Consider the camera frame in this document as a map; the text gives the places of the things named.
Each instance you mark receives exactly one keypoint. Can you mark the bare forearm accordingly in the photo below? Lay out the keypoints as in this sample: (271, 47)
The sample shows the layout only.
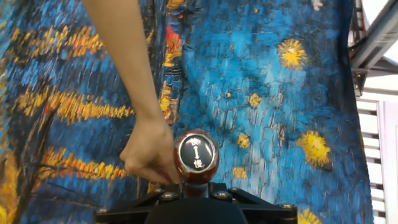
(124, 56)

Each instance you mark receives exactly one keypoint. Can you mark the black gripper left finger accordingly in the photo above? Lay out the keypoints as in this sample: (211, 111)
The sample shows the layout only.
(130, 213)

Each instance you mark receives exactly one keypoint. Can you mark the person bare hand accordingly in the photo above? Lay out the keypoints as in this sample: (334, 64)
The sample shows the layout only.
(149, 152)

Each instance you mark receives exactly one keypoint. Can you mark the printed white paper sheet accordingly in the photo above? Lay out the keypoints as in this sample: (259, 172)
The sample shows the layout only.
(390, 155)

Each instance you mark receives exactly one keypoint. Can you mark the starry night painted tablecloth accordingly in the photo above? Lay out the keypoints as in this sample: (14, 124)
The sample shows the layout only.
(248, 109)

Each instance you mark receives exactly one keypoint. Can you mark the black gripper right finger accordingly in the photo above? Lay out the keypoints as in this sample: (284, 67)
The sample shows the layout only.
(267, 213)

